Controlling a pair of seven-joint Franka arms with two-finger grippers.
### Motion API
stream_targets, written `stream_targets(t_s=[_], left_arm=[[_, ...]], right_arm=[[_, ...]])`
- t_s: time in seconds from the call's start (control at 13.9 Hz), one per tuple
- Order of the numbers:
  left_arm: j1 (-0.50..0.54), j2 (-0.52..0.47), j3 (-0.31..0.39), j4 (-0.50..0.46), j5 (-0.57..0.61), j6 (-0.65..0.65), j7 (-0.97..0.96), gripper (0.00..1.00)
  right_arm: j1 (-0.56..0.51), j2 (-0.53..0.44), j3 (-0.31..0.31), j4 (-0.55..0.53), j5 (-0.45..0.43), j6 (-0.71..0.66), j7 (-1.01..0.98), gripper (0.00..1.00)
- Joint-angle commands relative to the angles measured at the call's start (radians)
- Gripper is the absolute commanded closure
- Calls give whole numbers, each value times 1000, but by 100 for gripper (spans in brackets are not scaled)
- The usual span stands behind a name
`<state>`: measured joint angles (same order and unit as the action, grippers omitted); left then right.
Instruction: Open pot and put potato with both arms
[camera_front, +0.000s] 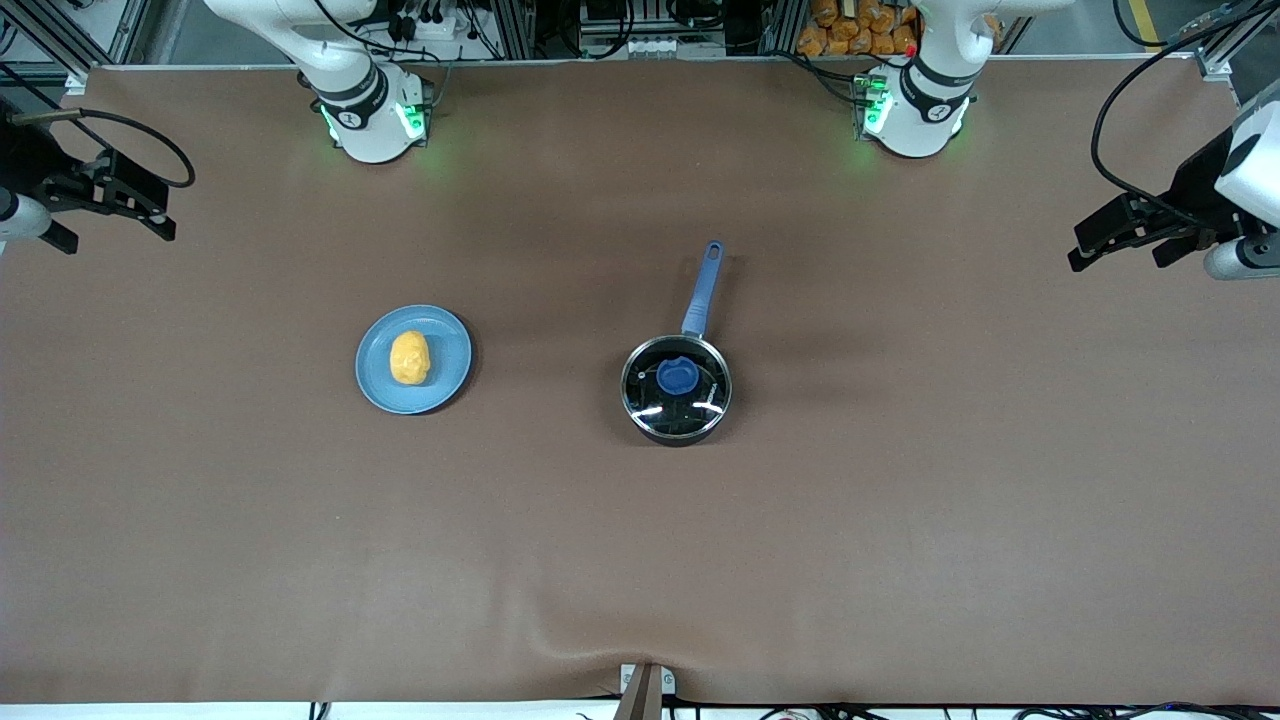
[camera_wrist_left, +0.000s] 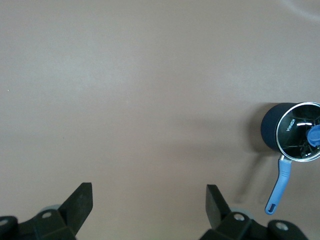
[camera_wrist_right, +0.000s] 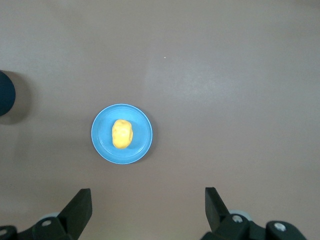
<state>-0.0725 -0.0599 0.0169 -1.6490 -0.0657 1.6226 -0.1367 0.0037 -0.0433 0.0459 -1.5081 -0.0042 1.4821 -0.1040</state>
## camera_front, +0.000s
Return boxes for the black pot blue handle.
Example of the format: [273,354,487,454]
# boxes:
[620,240,734,448]

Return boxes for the metal clamp bracket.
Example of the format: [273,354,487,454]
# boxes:
[618,662,676,720]

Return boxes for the glass lid blue knob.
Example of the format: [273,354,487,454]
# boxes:
[622,337,731,438]

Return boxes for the brown table cover cloth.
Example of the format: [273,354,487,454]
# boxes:
[0,58,1280,706]

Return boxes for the yellow potato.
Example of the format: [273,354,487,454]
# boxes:
[389,331,432,387]

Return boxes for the pile of orange toy breads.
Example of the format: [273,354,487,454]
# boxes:
[797,0,1001,58]

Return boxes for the aluminium frame post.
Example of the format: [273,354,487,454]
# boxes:
[490,0,536,59]

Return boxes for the white terminal strip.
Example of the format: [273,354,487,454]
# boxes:
[590,35,726,59]

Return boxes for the white power strip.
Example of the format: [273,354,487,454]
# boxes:
[385,0,471,41]

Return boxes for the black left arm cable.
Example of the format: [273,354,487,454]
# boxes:
[1090,0,1280,219]

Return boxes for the aluminium frame corner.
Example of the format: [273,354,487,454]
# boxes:
[1195,0,1280,81]
[0,0,151,96]

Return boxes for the blue round plate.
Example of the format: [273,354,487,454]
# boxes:
[355,304,474,416]

